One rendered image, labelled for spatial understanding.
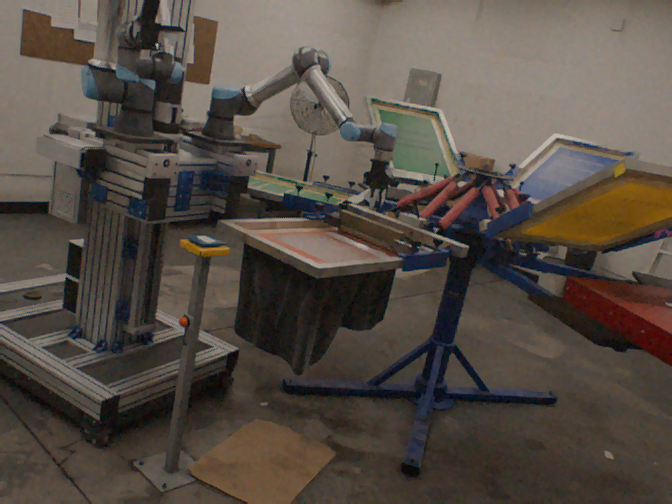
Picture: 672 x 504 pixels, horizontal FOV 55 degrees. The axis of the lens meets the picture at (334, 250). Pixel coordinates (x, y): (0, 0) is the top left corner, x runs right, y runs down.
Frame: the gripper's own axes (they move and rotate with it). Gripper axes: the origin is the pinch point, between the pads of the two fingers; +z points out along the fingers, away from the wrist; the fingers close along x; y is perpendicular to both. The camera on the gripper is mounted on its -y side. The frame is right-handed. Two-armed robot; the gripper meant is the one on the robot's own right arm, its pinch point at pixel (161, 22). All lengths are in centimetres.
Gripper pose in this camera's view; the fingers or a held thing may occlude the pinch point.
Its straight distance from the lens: 211.3
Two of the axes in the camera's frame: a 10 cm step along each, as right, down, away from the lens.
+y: -1.7, 9.7, 1.6
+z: 5.5, 2.2, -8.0
